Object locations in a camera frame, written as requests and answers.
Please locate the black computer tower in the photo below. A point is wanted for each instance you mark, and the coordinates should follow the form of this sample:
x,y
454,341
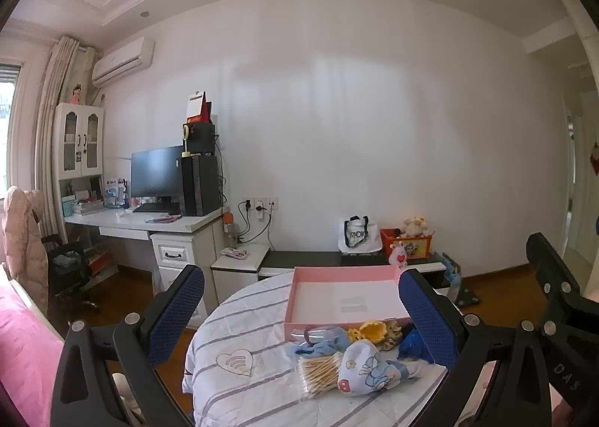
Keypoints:
x,y
199,186

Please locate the blue towel cloth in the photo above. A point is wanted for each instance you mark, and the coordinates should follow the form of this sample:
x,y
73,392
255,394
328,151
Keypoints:
x,y
412,347

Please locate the white blue printed baby cloth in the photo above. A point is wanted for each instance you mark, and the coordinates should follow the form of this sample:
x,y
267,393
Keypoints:
x,y
365,368

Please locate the orange capped bottle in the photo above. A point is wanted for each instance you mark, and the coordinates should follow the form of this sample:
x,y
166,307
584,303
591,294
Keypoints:
x,y
228,223

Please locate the teal box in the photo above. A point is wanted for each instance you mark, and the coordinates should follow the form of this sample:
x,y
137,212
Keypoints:
x,y
68,208

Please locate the white air conditioner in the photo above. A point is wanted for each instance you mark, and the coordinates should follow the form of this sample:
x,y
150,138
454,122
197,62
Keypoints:
x,y
124,60

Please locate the pack of cotton swabs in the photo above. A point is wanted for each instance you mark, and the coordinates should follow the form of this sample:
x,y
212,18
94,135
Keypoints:
x,y
320,373

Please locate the white side cabinet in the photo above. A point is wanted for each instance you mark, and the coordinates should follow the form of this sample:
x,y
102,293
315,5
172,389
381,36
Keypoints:
x,y
243,263

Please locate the black computer monitor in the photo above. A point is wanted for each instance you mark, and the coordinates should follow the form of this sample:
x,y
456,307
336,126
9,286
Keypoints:
x,y
157,172

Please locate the light blue cloth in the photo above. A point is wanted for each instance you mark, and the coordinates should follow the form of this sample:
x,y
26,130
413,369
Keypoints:
x,y
323,349

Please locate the small printed packet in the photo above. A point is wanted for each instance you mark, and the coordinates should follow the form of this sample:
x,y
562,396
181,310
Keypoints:
x,y
235,253

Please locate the red white desk calendar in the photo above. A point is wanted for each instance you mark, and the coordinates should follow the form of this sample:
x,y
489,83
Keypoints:
x,y
195,106

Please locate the pink booklet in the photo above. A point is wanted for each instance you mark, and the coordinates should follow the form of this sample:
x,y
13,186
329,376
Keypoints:
x,y
161,219

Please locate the low black top bench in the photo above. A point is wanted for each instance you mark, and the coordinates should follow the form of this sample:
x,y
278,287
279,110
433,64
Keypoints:
x,y
304,258

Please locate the cream plush sheep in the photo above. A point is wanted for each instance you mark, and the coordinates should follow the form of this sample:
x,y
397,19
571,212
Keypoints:
x,y
414,226

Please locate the black speaker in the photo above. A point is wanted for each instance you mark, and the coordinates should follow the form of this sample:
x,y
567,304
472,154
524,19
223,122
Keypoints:
x,y
201,137

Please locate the light blue packet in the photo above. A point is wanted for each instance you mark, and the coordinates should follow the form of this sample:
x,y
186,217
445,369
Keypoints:
x,y
451,272

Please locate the yellow knit flower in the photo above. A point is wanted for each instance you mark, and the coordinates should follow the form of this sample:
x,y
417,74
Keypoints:
x,y
369,331

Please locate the pink quilted coat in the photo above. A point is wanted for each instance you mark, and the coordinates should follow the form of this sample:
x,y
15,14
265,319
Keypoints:
x,y
23,240

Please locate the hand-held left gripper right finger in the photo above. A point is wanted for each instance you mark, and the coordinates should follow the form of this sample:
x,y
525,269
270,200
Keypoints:
x,y
426,314

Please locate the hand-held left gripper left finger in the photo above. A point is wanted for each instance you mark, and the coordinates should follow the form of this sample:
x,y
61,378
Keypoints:
x,y
175,314

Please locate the red door decoration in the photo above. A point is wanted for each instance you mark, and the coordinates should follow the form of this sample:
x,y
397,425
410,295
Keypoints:
x,y
595,158

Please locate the pink tray box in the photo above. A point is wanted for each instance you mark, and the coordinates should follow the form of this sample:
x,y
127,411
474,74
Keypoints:
x,y
337,275

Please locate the small doll figure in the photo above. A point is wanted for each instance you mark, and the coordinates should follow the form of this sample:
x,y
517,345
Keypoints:
x,y
76,95

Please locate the white desk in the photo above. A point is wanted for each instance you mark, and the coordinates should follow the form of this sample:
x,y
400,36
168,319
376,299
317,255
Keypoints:
x,y
135,222

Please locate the white wall sockets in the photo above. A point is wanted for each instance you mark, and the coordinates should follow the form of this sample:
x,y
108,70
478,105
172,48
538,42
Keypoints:
x,y
262,203

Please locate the white hutch cabinet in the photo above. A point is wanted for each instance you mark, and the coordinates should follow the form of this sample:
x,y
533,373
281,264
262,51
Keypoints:
x,y
75,137

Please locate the window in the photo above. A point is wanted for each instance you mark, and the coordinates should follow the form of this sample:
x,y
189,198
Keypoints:
x,y
7,104

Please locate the round table, striped cloth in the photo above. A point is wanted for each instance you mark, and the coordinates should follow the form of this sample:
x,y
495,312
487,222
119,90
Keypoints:
x,y
243,314

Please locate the white tote bag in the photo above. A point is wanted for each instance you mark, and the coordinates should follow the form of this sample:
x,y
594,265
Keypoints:
x,y
358,235

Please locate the pink heart plush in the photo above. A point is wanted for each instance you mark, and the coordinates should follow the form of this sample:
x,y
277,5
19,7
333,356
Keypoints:
x,y
398,256

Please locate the black keyboard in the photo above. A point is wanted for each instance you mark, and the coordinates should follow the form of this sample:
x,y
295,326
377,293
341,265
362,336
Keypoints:
x,y
154,208

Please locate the white desk drawer unit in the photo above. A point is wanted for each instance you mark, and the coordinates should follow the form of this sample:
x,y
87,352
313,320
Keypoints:
x,y
182,249

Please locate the blue white boxes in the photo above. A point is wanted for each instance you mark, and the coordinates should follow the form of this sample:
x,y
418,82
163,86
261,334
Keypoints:
x,y
117,193

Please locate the red toy box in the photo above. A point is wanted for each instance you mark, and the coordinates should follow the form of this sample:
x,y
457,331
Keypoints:
x,y
416,247

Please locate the black office chair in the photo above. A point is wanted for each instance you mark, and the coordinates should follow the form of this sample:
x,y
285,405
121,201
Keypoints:
x,y
65,268

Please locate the stack of books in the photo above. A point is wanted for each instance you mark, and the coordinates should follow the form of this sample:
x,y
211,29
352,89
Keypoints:
x,y
86,208

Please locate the bright pink bedspread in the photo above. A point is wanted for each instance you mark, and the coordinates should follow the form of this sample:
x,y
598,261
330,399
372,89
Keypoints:
x,y
18,361

